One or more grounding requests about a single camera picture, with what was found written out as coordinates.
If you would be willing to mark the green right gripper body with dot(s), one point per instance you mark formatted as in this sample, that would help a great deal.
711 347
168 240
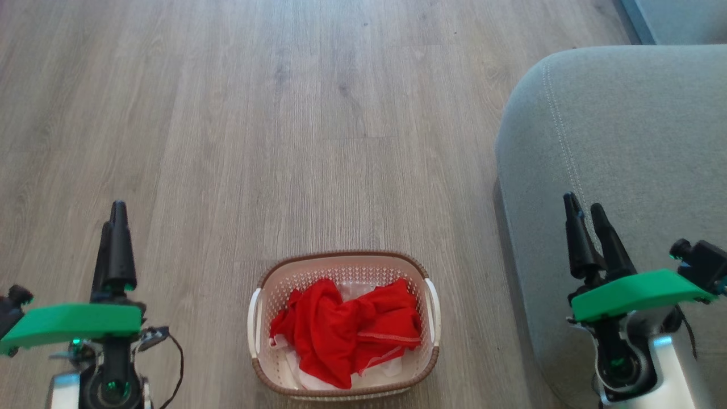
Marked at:
636 294

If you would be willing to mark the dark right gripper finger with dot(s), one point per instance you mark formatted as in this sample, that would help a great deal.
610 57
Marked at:
613 247
580 244

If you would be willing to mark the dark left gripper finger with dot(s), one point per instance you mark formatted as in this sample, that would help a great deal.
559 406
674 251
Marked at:
120 250
100 261

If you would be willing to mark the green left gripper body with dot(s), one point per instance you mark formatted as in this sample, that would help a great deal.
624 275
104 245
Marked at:
74 325

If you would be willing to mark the red garment with white cuffs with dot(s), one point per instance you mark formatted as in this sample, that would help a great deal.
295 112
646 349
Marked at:
321 341

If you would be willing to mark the grey fabric sofa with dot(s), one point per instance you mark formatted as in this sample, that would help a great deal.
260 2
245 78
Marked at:
625 147

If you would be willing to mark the cream perforated laundry basket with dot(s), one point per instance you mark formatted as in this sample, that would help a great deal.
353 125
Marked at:
284 295

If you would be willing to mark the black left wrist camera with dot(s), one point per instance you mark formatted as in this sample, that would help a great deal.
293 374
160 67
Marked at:
12 309

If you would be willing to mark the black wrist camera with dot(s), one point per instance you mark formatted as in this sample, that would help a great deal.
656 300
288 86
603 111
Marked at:
12 309
703 264

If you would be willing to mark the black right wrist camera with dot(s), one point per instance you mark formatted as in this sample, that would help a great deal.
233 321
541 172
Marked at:
703 264

